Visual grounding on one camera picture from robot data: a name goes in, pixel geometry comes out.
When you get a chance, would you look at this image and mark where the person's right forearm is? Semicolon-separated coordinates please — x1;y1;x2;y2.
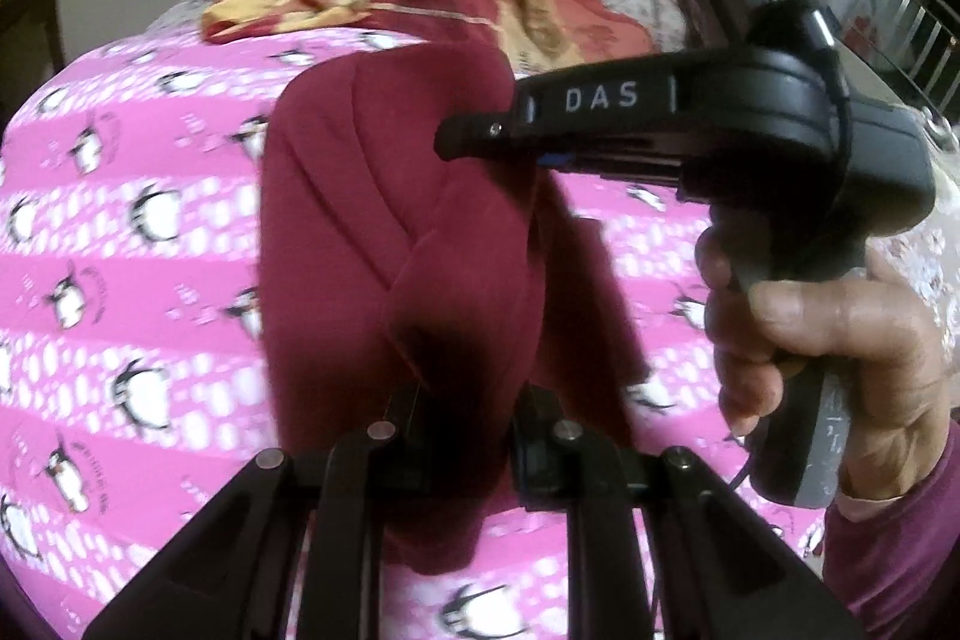
821;411;960;640

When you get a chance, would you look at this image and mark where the person's right hand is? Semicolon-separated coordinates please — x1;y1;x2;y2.
694;227;960;506

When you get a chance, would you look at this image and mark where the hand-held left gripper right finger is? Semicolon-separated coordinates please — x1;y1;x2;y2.
511;387;863;640

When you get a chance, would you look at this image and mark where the metal stair railing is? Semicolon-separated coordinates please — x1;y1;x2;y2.
832;0;960;116

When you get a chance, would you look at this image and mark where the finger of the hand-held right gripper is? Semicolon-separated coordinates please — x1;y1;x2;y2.
435;113;687;187

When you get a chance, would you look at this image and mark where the maroon garment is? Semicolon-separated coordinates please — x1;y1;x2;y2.
259;40;653;573

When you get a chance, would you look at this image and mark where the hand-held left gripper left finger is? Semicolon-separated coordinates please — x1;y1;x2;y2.
82;383;426;640

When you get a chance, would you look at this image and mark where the dark wooden door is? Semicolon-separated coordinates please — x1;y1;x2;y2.
0;0;61;86

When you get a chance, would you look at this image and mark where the pink penguin print blanket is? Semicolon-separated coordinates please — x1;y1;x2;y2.
0;25;833;640

